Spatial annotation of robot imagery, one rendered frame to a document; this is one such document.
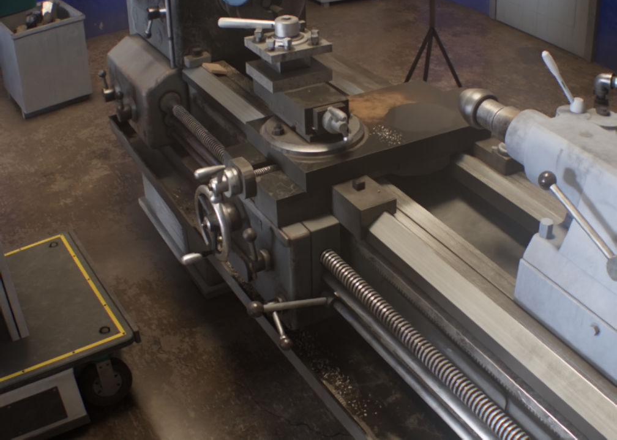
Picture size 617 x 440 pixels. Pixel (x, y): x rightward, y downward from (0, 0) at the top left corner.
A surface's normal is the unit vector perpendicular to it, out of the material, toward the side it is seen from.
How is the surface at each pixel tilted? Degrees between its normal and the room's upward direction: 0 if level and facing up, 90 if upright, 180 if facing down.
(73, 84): 90
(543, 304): 90
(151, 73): 32
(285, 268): 90
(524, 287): 90
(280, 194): 0
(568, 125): 0
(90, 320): 0
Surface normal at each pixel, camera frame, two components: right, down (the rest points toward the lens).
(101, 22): 0.49, 0.45
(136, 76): -0.49, -0.57
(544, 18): -0.87, 0.28
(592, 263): -0.81, -0.09
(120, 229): -0.03, -0.85
